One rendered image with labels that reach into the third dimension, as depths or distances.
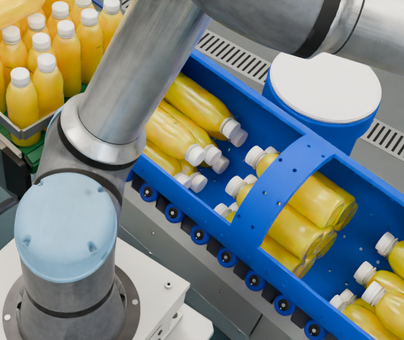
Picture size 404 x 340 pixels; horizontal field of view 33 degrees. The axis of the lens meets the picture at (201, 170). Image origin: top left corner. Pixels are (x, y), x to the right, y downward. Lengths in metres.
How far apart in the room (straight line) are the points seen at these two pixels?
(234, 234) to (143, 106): 0.52
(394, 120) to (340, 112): 1.64
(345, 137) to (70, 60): 0.68
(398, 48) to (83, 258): 0.42
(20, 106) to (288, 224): 0.65
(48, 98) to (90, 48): 0.19
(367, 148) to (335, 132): 1.46
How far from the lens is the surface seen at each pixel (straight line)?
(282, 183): 1.22
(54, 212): 0.81
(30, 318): 0.94
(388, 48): 0.59
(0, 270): 1.05
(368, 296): 1.26
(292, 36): 0.56
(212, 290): 1.48
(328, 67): 1.76
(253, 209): 1.23
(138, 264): 1.04
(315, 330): 1.36
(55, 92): 1.59
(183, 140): 1.36
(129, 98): 0.79
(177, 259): 1.51
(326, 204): 1.26
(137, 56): 0.76
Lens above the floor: 2.13
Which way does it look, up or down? 49 degrees down
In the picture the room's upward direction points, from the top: 11 degrees clockwise
